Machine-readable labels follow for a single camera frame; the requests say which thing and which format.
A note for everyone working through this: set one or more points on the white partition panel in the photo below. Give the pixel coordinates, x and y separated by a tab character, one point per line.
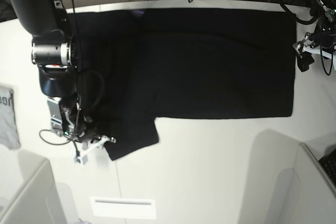
29	193
303	193

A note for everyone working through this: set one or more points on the white left partition panel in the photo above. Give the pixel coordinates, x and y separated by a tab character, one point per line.
29	193

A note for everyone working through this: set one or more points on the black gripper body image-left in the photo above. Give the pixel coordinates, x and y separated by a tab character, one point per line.
66	121

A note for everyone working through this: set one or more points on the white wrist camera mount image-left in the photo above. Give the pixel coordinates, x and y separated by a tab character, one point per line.
81	157

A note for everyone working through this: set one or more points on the white paper label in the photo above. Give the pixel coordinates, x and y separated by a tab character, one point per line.
123	208

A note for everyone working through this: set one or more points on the white right partition panel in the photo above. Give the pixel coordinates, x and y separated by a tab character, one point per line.
303	193

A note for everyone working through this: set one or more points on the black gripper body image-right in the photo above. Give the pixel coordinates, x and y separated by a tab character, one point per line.
315	39

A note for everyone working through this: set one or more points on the black T-shirt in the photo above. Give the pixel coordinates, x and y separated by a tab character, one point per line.
185	63

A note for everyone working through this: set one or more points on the grey folded T-shirt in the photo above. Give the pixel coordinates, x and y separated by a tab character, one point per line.
9	134

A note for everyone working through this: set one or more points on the black keyboard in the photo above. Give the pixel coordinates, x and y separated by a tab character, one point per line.
328	163

